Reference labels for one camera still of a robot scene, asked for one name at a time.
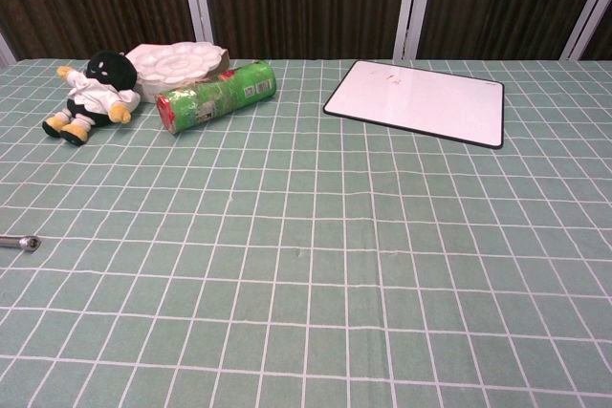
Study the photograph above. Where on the green white checkered tablecloth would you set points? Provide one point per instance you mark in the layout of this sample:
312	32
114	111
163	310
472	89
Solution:
306	260

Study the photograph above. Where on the green cylindrical chip can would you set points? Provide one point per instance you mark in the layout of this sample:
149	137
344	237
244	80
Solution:
217	95

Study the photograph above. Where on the white flower-shaped paint palette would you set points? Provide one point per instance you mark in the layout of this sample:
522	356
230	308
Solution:
177	61

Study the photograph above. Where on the black penguin plush toy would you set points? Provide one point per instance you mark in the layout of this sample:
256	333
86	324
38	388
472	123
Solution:
102	88

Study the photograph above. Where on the white board with black frame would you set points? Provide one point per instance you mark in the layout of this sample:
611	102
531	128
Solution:
421	100

